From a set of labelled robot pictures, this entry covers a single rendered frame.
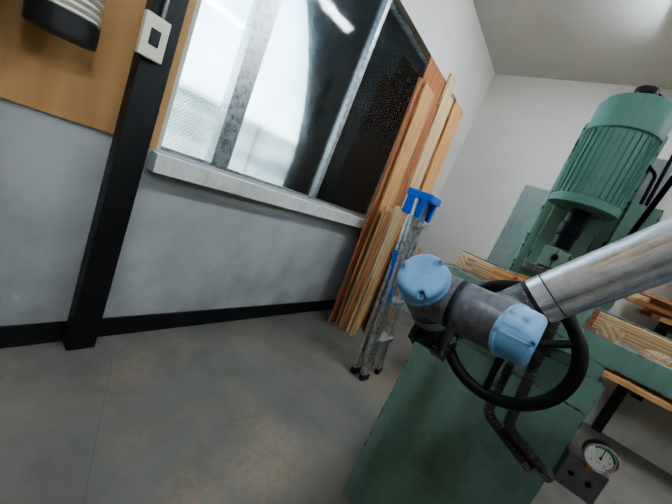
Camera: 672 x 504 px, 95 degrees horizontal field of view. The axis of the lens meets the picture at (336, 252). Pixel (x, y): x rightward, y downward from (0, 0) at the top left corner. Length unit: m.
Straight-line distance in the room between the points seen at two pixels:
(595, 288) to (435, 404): 0.67
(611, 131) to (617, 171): 0.11
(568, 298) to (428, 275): 0.21
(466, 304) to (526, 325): 0.07
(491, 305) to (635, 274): 0.20
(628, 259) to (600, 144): 0.62
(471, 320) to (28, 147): 1.34
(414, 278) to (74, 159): 1.24
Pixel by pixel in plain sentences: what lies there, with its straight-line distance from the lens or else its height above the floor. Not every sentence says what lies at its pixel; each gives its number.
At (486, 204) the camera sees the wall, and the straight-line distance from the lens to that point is 3.55.
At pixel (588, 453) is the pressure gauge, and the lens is 1.01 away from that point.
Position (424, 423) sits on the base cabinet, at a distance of 1.13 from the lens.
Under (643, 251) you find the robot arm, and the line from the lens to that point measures 0.57.
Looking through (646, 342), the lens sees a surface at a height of 0.92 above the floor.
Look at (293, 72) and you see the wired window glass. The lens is 1.86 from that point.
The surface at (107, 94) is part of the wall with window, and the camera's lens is 1.40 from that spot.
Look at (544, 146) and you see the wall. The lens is 3.64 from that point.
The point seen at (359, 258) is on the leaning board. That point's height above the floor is 0.57.
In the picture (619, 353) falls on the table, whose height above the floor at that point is 0.88.
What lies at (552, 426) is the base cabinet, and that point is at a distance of 1.06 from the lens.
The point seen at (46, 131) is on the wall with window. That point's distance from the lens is 1.40.
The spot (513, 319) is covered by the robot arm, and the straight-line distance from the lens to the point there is 0.44.
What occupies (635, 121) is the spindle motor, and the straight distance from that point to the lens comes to 1.15.
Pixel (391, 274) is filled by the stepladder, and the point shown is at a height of 0.65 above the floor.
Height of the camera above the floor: 0.98
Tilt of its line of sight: 11 degrees down
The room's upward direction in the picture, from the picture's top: 23 degrees clockwise
